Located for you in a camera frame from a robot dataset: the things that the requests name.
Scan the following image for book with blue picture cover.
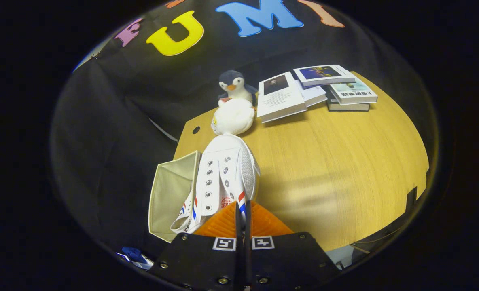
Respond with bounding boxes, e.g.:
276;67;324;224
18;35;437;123
293;65;356;87

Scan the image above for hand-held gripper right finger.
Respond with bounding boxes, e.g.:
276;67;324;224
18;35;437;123
245;201;342;291

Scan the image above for plain white book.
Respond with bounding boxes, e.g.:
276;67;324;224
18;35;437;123
296;80;328;108

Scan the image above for book with pale green cover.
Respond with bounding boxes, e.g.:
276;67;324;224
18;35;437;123
329;77;378;105

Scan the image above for penguin plush toy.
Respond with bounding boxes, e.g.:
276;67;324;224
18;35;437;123
217;70;259;106

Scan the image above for blue and white object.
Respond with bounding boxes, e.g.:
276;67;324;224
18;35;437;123
116;247;154;270

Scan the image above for white plush toy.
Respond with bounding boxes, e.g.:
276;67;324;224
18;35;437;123
211;99;256;136

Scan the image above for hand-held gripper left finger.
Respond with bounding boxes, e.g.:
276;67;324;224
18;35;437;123
148;201;241;291

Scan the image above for grey fabric storage box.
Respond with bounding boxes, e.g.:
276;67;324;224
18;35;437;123
148;151;201;244

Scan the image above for dark grey book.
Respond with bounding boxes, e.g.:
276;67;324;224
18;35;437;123
326;97;371;112

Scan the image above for white book with portrait cover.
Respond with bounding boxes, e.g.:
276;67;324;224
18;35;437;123
256;72;308;124

